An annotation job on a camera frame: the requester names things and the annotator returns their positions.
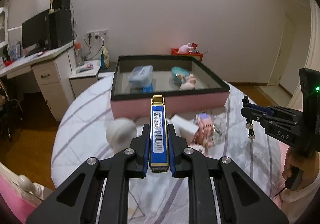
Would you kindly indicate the pink black storage box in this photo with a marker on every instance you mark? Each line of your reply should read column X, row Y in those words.
column 210, row 91

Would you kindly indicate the pink purple brick figure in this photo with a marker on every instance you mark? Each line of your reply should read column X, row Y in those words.
column 204, row 134

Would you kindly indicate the red storage crate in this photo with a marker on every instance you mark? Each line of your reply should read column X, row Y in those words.
column 198, row 56

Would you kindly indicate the white glass door cabinet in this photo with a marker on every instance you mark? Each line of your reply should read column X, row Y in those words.
column 3, row 27

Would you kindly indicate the white bed post knob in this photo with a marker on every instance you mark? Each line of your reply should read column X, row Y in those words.
column 36, row 189

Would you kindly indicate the person's right hand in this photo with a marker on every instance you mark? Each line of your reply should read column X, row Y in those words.
column 309, row 166

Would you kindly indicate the blue plastic case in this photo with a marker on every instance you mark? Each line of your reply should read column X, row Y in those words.
column 139, row 89

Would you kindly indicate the white round speaker toy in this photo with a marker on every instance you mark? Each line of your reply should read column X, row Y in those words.
column 119, row 133

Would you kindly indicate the black computer monitor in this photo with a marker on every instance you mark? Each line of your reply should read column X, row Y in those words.
column 34, row 32

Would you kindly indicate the clear plastic storage case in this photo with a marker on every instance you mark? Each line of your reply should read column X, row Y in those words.
column 141, row 77

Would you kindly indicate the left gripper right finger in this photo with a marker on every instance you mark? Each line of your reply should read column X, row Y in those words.
column 171, row 142

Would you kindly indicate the pink plush toy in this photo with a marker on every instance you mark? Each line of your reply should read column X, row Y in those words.
column 188, row 48

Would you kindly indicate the white striped bed quilt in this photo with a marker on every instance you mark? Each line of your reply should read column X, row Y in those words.
column 159, row 197

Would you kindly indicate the black computer tower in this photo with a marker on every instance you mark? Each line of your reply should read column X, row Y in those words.
column 59, row 28

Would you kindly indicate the white desk with drawers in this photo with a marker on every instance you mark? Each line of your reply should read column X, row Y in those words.
column 52, row 71

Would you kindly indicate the teal pouch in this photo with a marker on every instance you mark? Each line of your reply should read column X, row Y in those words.
column 175, row 71

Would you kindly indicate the white bedside cabinet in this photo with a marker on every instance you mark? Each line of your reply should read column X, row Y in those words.
column 84, row 76

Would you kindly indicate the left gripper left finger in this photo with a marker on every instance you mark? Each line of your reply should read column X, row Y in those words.
column 146, row 150

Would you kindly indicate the pink doll figure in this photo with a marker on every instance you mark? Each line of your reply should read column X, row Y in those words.
column 188, row 82

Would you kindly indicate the white wall socket strip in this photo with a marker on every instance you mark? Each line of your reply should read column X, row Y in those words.
column 98, row 34

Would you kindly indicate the white pink brick cat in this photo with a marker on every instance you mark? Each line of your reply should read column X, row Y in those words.
column 199, row 148

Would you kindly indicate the bottle with orange cap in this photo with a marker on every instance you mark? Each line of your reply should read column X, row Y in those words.
column 78, row 54

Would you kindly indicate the snack bag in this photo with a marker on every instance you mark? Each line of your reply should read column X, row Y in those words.
column 104, row 58

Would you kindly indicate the blue gold rectangular box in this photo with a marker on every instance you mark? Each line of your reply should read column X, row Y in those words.
column 159, row 155

